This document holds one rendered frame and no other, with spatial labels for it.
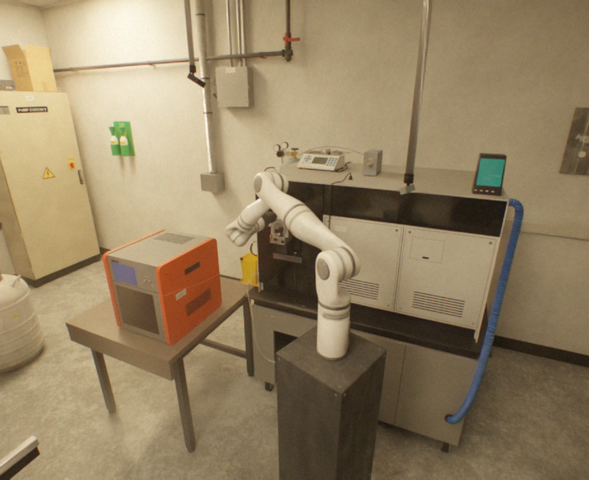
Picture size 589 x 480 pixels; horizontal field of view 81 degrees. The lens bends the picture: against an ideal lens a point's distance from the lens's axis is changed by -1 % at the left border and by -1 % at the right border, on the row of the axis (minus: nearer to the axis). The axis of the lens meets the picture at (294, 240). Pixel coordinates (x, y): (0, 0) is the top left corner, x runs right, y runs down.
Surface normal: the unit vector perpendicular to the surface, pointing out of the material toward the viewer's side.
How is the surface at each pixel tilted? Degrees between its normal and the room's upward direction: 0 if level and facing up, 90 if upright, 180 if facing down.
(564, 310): 90
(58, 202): 90
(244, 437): 0
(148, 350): 0
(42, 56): 96
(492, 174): 80
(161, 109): 90
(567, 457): 0
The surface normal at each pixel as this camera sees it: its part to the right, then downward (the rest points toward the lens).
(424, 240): -0.41, 0.33
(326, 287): -0.76, 0.27
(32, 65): 0.91, 0.15
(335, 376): 0.00, -0.93
